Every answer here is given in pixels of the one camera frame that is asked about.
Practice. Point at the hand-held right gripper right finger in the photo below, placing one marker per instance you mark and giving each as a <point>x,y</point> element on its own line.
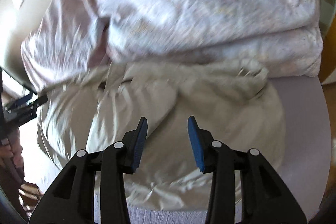
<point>195,140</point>

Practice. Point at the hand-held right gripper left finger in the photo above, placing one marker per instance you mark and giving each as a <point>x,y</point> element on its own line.
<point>140,145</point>

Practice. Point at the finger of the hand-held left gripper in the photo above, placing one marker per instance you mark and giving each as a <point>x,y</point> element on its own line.
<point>23,101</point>
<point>22,116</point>

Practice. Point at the pale green puffer jacket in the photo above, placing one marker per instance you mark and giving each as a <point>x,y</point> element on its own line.
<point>210,134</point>

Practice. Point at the glass window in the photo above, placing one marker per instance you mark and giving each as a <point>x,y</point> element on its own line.
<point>18,79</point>

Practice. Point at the bed with lilac sheet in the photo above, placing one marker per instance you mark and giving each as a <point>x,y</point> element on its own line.
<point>302,134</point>

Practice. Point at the pink floral duvet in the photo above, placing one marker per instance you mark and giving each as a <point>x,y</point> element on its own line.
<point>183,8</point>

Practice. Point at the wooden wardrobe with glass doors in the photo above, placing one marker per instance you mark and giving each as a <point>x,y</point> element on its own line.
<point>328,29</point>

